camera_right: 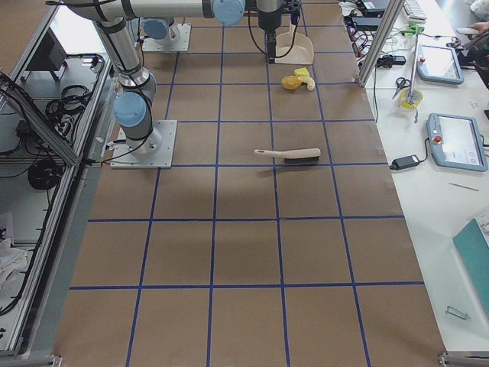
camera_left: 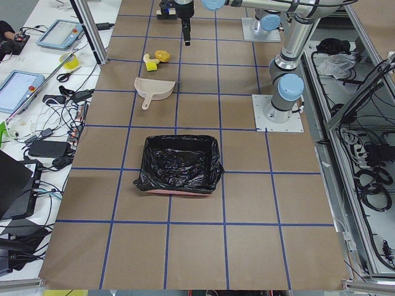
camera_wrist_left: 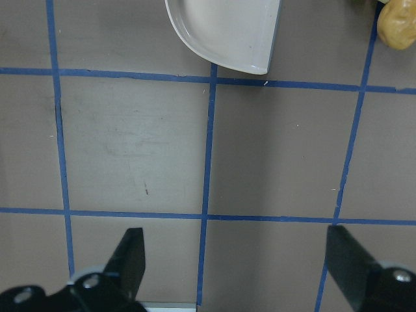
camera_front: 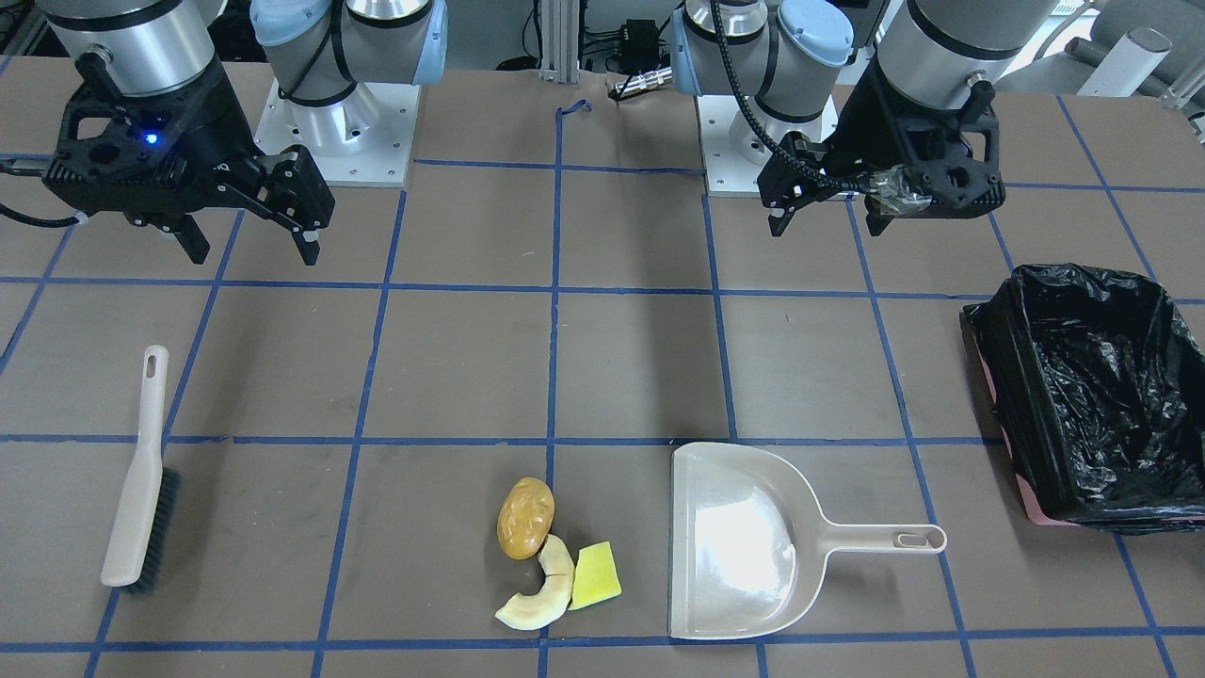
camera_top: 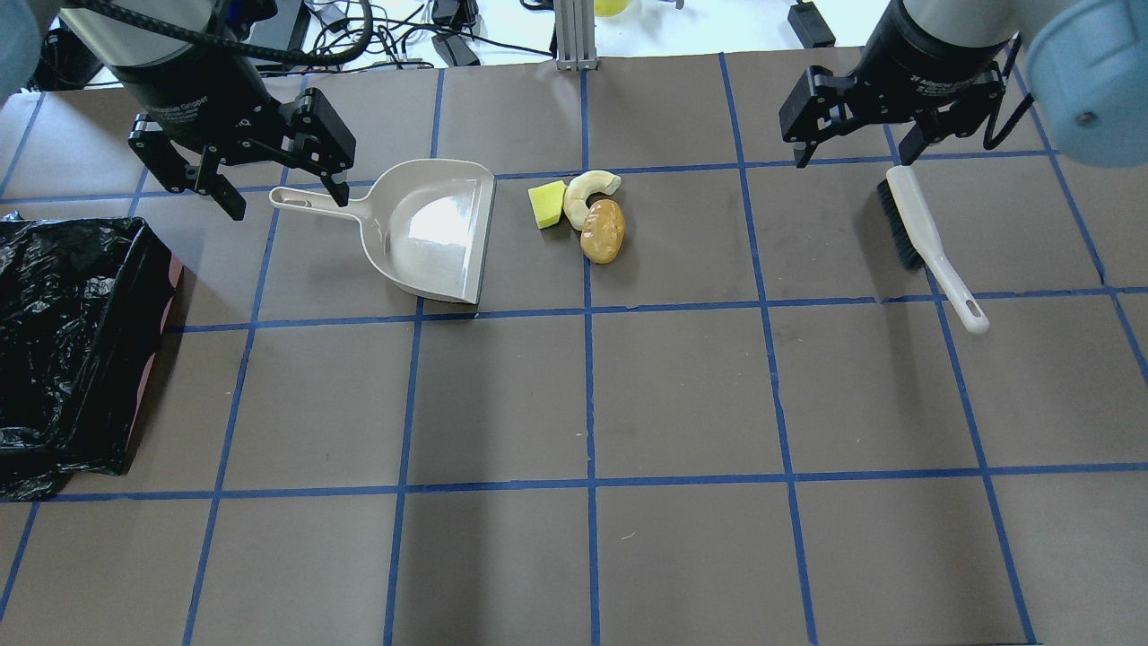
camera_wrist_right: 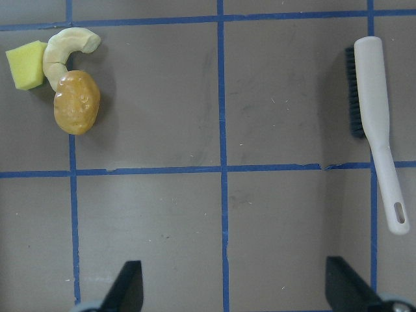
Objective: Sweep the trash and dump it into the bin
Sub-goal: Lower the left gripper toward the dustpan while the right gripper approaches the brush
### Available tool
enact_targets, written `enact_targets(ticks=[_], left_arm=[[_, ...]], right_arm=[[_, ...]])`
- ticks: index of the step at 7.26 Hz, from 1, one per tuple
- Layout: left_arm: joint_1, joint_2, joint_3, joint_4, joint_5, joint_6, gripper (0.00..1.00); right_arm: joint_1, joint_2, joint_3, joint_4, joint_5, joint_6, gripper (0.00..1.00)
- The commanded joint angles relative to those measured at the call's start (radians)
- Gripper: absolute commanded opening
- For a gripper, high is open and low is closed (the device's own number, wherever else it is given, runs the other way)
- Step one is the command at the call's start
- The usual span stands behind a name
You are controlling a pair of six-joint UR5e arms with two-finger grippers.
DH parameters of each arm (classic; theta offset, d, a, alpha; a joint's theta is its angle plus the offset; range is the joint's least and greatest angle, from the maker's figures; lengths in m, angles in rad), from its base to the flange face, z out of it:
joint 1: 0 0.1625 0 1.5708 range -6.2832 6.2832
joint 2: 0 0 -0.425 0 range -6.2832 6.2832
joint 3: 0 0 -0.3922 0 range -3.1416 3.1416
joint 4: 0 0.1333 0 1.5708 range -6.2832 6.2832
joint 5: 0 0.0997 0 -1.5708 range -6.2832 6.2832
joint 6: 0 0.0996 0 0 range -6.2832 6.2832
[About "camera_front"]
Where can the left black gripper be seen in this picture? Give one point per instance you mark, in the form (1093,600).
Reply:
(864,127)

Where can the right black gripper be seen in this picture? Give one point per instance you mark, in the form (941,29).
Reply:
(218,121)

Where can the beige hand brush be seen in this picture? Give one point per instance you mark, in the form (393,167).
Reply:
(138,537)

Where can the beige plastic dustpan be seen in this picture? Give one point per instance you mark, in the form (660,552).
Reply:
(750,542)

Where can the brown potato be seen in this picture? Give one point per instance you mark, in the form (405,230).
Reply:
(525,518)

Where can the yellow sponge piece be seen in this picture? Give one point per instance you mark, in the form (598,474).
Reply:
(596,576)

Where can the pale melon rind slice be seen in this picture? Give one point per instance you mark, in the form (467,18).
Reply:
(531,612)

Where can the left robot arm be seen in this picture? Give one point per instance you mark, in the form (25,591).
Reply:
(787,57)

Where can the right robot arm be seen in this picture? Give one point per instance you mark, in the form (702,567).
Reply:
(319,50)

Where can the bin with black bag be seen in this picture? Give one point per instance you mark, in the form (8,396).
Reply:
(1097,383)

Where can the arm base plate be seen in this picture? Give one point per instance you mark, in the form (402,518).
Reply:
(364,141)
(733,155)

